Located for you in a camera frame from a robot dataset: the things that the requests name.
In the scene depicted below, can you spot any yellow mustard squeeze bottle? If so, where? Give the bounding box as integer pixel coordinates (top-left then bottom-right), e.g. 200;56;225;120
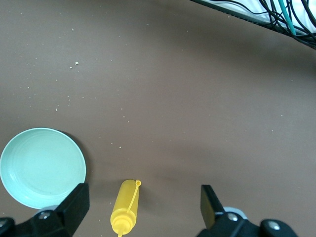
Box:
110;179;143;237

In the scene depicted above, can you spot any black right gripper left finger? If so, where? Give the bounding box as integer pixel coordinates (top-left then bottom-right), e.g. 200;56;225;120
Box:
0;183;90;237

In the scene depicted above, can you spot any teal floor cable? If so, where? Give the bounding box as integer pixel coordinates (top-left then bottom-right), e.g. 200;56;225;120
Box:
278;0;297;36

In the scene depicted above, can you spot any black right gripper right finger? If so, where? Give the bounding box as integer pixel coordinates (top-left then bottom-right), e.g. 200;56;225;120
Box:
197;184;301;237

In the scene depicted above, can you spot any black floor cable bundle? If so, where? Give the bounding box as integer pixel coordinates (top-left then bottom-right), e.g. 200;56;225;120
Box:
209;0;316;46

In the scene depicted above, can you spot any mint green plate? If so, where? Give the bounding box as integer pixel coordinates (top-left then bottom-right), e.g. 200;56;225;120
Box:
0;127;87;209

